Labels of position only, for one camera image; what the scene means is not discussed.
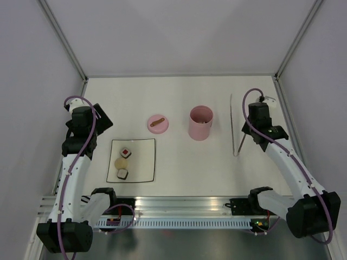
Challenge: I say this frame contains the pink lid with brown strap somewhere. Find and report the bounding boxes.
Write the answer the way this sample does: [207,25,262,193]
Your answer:
[147,114,169,134]

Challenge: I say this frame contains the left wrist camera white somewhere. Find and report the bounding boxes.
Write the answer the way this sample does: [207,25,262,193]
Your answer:
[66,98,85,114]

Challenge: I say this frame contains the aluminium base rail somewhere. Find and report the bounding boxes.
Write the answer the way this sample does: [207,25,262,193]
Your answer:
[37,196,293,217]

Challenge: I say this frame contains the round beige bun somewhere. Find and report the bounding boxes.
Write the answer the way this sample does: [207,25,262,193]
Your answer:
[114,157,128,170]

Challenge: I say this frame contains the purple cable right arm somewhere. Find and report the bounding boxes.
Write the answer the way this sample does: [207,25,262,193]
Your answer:
[242,88,335,245]

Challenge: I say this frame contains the left aluminium frame post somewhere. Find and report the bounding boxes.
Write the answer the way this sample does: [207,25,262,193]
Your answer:
[37,0,88,82]

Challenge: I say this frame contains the aluminium frame post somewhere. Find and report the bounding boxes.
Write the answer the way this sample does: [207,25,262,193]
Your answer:
[273,0,326,81]
[37,0,88,82]

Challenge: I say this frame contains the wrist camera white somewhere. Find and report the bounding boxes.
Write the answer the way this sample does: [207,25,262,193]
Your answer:
[66,98,85,114]
[259,96,277,109]

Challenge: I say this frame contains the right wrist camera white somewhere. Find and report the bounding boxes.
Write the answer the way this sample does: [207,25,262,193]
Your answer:
[259,96,277,109]

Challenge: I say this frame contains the white square plate black rim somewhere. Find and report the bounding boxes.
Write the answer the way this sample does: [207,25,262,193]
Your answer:
[106,139,156,184]

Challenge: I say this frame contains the right aluminium frame post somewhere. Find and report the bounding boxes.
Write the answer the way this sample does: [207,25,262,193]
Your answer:
[273,0,326,81]

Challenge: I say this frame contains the steel food tongs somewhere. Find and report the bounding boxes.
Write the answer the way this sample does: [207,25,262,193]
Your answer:
[229,94,246,157]

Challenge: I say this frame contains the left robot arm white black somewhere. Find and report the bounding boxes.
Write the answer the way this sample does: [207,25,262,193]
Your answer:
[36,96,118,256]

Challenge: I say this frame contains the pink cylindrical lunch box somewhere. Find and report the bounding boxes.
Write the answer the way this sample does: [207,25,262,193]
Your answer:
[188,106,214,141]

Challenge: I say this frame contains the sushi roll white top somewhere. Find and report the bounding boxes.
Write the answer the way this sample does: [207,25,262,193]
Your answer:
[117,168,128,180]

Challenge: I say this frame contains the white slotted cable duct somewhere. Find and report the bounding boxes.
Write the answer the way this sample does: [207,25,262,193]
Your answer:
[97,218,252,230]

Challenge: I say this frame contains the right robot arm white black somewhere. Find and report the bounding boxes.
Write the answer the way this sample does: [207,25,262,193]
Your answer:
[242,102,341,245]

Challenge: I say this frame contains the sushi roll red centre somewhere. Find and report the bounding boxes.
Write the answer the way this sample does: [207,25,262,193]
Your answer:
[120,147,132,159]

